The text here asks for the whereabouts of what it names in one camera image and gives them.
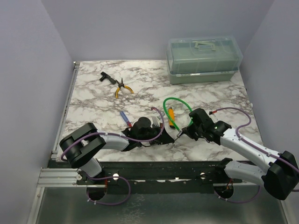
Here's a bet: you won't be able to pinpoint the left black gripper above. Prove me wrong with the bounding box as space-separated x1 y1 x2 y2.
137 123 174 145

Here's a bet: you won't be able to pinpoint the green cable lock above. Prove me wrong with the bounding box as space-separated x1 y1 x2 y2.
163 97 192 133

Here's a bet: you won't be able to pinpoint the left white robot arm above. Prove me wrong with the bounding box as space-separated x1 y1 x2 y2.
59 117 175 184

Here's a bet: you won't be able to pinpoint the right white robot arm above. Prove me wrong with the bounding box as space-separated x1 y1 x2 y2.
178 108 299 200

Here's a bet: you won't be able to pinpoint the orange utility knife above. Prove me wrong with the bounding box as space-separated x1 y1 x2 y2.
168 107 176 129

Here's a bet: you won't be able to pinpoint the blue red screwdriver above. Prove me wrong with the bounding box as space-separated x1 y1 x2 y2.
120 111 132 127

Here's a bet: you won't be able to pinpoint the clear green plastic toolbox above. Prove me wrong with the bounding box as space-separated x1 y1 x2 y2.
166 36 243 84

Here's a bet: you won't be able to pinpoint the black t-shaped tool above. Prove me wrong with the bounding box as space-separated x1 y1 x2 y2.
100 72 116 84

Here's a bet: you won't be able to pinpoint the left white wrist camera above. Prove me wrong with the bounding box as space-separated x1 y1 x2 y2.
151 115 163 128

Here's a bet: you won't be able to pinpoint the black mounting rail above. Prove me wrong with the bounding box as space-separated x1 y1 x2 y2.
48 158 248 196

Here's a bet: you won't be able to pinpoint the yellow handled pliers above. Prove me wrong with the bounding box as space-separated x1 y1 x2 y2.
115 78 135 98

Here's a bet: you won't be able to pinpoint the left aluminium extrusion rail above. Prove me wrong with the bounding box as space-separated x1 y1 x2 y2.
50 61 80 160

